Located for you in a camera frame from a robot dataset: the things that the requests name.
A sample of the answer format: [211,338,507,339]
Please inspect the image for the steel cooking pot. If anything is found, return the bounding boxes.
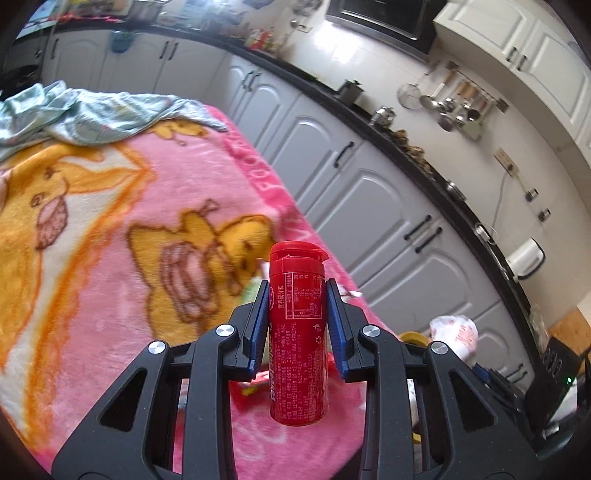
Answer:
[131,0,164,24]

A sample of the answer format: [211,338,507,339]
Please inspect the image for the colourful candy wrapper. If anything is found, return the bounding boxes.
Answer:
[231,369,271,411]

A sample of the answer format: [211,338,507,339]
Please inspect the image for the brown patterned rag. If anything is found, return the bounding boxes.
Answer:
[396,130,435,175]

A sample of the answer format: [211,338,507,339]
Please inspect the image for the hanging utensils beside hood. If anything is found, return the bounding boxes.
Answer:
[287,0,317,34]

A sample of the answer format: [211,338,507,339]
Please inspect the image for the cork board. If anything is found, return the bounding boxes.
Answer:
[549,308,591,358]

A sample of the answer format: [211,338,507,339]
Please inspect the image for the group of condiment bottles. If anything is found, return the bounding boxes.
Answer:
[244,27,288,52]

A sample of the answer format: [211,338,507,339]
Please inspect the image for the row of white lower cabinets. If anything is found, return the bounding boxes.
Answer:
[9,30,536,384]

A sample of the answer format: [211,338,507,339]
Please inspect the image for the row of hanging kitchen utensils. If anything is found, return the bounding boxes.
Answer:
[397,60,509,141]

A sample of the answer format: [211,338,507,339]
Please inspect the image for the yellow-rimmed waste bin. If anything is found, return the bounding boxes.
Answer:
[398,330,435,349]

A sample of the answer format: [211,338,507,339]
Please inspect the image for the black kitchen countertop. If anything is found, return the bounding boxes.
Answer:
[14,14,550,352]

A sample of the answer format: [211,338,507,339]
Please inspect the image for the red plastic bottle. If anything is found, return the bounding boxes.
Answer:
[269,241,329,426]

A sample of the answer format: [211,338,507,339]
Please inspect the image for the black range hood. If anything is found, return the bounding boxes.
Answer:
[324,0,438,52]

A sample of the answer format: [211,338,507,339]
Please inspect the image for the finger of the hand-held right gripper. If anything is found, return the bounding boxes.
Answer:
[475,362,527,404]

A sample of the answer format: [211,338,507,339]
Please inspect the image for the light blue cloth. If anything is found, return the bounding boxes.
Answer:
[0,80,227,148]

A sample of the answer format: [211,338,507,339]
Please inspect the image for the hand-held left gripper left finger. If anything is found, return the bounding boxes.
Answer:
[51,279,271,480]

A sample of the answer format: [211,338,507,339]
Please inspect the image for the blue hanging container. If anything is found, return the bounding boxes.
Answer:
[111,29,138,54]

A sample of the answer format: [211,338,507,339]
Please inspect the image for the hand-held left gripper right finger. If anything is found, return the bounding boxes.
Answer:
[325,278,541,480]

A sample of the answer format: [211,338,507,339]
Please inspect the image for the clear plastic bag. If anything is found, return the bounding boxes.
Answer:
[526,302,548,342]

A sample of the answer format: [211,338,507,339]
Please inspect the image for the white electric kettle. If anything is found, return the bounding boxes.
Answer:
[505,237,546,281]

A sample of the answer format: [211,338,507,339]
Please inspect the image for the white plastic bag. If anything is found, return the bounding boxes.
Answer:
[428,315,479,363]

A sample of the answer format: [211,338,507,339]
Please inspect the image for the white upper wall cabinets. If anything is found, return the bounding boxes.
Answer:
[431,0,591,160]

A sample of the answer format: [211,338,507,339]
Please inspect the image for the pink printed blanket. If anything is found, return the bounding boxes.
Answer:
[0,104,407,480]

